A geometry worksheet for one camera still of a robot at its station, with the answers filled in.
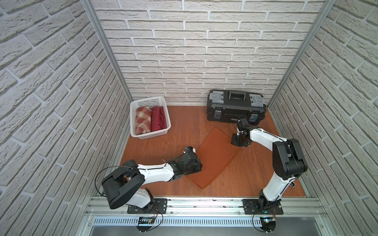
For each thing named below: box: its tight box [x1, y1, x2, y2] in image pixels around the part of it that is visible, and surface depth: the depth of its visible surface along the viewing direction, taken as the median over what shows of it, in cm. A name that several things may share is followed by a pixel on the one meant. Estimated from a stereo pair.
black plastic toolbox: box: [206, 89, 267, 126], surface depth 101 cm
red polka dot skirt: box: [150, 105, 167, 132], surface depth 108 cm
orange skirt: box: [186, 127, 240, 189], surface depth 91 cm
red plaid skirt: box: [135, 107, 153, 136], surface depth 103 cm
